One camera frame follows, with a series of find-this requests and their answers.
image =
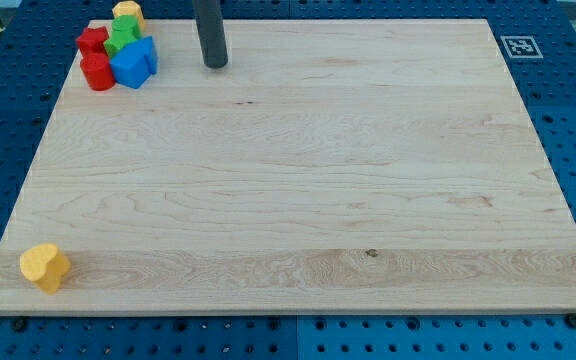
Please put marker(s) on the wooden board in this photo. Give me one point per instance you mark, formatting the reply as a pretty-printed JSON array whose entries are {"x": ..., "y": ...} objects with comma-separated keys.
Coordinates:
[{"x": 333, "y": 167}]

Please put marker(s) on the black screw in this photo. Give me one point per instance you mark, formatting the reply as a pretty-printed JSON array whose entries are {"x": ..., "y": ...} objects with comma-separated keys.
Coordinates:
[
  {"x": 570, "y": 320},
  {"x": 19, "y": 324}
]

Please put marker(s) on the yellow heart block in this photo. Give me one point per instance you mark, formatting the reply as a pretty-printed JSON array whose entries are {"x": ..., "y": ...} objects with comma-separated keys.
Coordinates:
[{"x": 44, "y": 265}]

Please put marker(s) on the white fiducial marker tag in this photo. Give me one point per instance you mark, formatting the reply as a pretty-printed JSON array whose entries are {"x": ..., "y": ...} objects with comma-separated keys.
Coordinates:
[{"x": 521, "y": 47}]

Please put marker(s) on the red hexagon-like block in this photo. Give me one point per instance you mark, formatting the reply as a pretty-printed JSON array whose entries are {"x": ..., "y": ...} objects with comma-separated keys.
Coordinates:
[{"x": 91, "y": 40}]

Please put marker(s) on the green block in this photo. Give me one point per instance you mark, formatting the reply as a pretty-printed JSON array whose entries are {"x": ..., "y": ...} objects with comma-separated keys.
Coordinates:
[{"x": 125, "y": 29}]

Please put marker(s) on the blue pentagon block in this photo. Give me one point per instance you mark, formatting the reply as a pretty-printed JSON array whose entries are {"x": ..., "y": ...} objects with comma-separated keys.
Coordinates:
[{"x": 135, "y": 63}]

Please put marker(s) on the black screw front right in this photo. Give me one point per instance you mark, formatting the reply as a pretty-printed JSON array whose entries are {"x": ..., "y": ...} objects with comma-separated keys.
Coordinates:
[{"x": 570, "y": 320}]

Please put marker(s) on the yellow hexagon block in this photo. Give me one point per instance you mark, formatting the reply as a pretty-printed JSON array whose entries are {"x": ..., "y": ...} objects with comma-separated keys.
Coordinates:
[{"x": 132, "y": 8}]

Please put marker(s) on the red cylinder block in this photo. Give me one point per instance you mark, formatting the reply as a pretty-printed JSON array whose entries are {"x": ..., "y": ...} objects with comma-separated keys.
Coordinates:
[{"x": 97, "y": 71}]

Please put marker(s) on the black screw front left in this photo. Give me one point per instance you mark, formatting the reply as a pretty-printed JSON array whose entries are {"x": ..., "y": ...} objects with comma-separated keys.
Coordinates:
[{"x": 19, "y": 324}]

